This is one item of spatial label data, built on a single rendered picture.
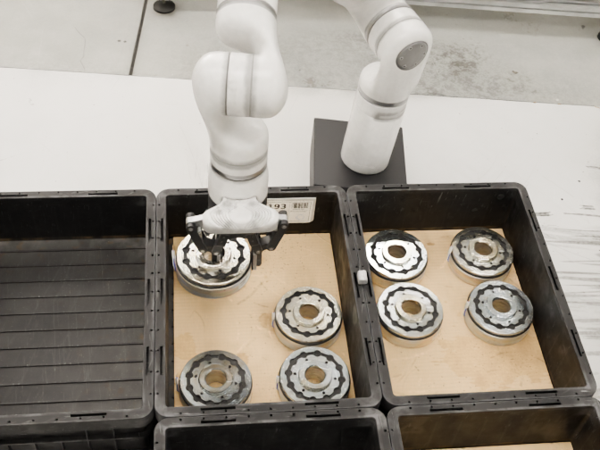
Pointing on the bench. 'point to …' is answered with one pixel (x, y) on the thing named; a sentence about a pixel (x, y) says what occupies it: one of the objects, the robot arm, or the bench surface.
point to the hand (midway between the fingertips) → (236, 258)
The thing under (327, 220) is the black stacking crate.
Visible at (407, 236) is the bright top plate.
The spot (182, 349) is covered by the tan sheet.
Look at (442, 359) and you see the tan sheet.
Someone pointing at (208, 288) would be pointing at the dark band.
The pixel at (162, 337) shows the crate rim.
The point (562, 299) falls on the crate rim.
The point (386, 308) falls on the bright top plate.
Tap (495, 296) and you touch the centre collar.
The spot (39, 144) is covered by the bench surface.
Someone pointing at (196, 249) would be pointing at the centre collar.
